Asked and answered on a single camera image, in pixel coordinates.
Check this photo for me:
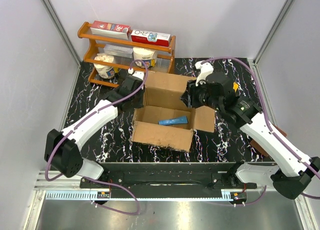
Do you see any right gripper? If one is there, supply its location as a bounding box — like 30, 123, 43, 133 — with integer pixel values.
179, 76, 222, 112

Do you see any blue tube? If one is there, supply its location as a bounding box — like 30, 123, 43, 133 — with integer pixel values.
158, 116, 188, 126

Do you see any brown cardboard express box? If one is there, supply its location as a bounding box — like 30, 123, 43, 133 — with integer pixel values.
131, 71, 215, 152

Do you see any yellow utility knife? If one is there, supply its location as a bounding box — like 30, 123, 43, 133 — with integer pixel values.
233, 82, 239, 92

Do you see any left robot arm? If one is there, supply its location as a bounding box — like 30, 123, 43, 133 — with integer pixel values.
44, 71, 146, 188

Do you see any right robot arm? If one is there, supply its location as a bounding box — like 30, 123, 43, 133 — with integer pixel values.
181, 72, 320, 200

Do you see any red white toothpaste box right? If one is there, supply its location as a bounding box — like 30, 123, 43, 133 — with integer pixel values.
130, 29, 171, 47

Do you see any grey flat box on shelf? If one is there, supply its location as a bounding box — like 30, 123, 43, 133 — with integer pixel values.
103, 44, 134, 58

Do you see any red toothpaste box left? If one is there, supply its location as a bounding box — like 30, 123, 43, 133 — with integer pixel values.
90, 20, 131, 40

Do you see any white cup middle shelf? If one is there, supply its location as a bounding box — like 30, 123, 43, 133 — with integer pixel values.
133, 47, 158, 67

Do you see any brown sponge pack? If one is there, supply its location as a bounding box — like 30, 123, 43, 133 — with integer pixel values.
250, 126, 287, 157

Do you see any white cup lower left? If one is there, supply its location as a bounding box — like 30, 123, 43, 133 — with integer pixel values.
93, 53, 119, 79

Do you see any orange wooden shelf rack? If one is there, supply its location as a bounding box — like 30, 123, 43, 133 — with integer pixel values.
77, 22, 176, 73

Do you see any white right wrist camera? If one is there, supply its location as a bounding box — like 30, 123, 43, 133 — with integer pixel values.
195, 61, 214, 86

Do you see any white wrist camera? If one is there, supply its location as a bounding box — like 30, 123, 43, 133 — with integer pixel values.
195, 61, 214, 86
127, 68, 145, 81

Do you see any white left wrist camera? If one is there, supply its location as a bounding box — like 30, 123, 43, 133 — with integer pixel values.
127, 68, 145, 81

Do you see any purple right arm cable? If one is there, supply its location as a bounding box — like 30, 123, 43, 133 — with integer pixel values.
201, 56, 320, 200

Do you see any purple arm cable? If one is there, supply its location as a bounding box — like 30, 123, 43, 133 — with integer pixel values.
44, 59, 150, 182
201, 56, 320, 200

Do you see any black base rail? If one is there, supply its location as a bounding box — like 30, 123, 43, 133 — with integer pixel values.
49, 162, 258, 200

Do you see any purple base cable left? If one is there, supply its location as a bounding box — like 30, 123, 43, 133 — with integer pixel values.
84, 176, 141, 216

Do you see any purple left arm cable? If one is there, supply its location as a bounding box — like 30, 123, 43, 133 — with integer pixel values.
44, 59, 150, 182

